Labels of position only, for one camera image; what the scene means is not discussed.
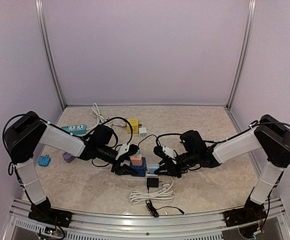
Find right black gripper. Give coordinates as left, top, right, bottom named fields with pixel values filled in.
left=154, top=150, right=198, bottom=179

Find light blue plug adapter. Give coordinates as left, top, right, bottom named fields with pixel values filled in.
left=147, top=163, right=160, bottom=175

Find pink plug adapter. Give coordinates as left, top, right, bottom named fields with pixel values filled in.
left=130, top=154, right=143, bottom=167

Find dark blue cube socket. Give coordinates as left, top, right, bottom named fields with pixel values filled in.
left=129, top=157, right=147, bottom=176

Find white power strip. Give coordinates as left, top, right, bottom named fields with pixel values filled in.
left=122, top=173, right=151, bottom=180

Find thin black charging cable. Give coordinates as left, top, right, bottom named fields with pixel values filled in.
left=137, top=134, right=160, bottom=151

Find white plug adapter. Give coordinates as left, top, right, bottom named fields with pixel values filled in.
left=139, top=127, right=147, bottom=138

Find yellow cube socket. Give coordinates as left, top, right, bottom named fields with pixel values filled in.
left=127, top=118, right=139, bottom=134

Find purple power strip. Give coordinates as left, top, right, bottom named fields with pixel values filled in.
left=62, top=152, right=76, bottom=163

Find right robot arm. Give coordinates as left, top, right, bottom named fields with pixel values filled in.
left=153, top=114, right=290, bottom=227

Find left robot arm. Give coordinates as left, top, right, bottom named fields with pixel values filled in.
left=2, top=111, right=139, bottom=229

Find teal power strip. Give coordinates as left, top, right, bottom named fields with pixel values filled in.
left=61, top=124, right=87, bottom=135

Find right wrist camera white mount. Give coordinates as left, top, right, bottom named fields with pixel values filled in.
left=153, top=145, right=176, bottom=159

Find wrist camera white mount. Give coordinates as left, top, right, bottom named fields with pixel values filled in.
left=116, top=143, right=139, bottom=160
left=153, top=145, right=176, bottom=159

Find black power adapter with cable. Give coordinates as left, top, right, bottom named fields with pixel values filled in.
left=145, top=177, right=185, bottom=218

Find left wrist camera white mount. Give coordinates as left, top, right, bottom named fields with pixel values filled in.
left=116, top=143, right=139, bottom=160

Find white coiled power cords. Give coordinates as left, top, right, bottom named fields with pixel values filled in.
left=91, top=102, right=175, bottom=205

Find aluminium front rail frame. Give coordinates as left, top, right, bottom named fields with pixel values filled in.
left=8, top=197, right=290, bottom=240

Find right aluminium corner post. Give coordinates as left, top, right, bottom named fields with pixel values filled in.
left=226, top=0, right=257, bottom=112

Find aluminium corner post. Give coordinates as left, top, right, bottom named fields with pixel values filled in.
left=226, top=0, right=257, bottom=112
left=35, top=0, right=67, bottom=110

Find left aluminium corner post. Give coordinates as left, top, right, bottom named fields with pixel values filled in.
left=35, top=0, right=67, bottom=110

